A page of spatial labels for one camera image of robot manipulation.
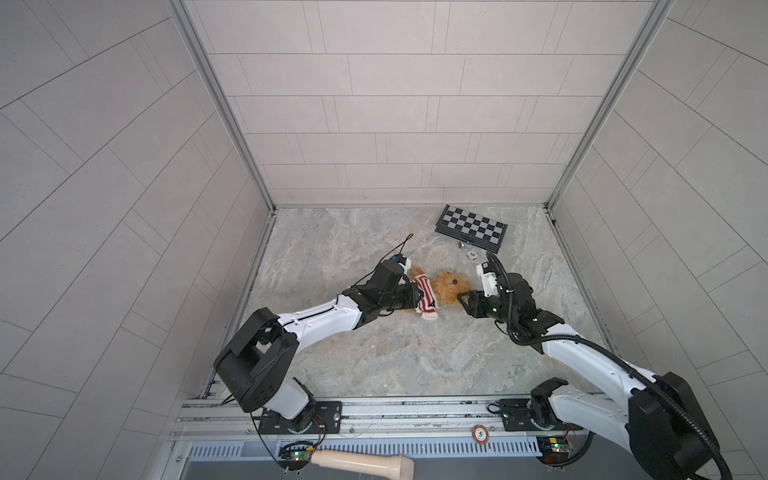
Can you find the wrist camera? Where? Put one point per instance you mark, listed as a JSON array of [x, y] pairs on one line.
[[488, 279], [404, 262]]

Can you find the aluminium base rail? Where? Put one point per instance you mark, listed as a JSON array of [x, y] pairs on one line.
[[413, 427]]

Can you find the right green circuit board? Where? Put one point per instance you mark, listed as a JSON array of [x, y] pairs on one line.
[[554, 450]]

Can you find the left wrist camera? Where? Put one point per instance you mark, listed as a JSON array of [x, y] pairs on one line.
[[404, 262]]

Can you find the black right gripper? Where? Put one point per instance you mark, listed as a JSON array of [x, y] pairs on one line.
[[474, 302]]

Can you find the folded black chess board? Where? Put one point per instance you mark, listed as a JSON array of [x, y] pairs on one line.
[[471, 228]]

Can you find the aluminium corner profile right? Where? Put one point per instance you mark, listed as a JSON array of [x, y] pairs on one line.
[[648, 31]]

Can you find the round red sticker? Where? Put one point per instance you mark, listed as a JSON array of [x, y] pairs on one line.
[[480, 434]]

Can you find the beige wooden handle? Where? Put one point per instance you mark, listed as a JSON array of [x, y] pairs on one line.
[[393, 467]]

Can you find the green circuit board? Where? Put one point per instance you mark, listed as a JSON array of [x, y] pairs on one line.
[[295, 456], [554, 450]]

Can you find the aluminium corner profile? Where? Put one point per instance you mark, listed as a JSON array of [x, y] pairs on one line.
[[192, 40], [648, 31]]

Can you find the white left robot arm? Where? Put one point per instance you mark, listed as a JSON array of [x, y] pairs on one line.
[[254, 364]]

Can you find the aluminium corner profile left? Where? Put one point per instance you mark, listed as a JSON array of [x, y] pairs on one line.
[[192, 40]]

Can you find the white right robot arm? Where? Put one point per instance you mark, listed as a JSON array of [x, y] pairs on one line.
[[657, 418]]

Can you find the red white striped knit sweater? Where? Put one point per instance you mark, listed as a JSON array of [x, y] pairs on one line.
[[427, 305]]

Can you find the left green circuit board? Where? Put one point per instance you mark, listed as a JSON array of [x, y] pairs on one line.
[[295, 456]]

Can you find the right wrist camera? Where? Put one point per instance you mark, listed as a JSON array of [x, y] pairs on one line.
[[488, 279]]

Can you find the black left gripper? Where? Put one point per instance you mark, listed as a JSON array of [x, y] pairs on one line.
[[409, 290]]

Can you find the brown teddy bear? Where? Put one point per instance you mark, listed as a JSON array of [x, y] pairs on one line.
[[447, 286]]

